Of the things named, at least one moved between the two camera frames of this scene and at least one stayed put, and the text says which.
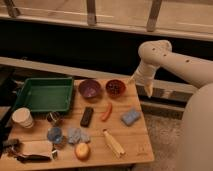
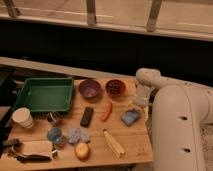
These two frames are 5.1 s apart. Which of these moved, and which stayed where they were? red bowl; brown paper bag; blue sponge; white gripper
Moved: white gripper
Stayed: red bowl; brown paper bag; blue sponge
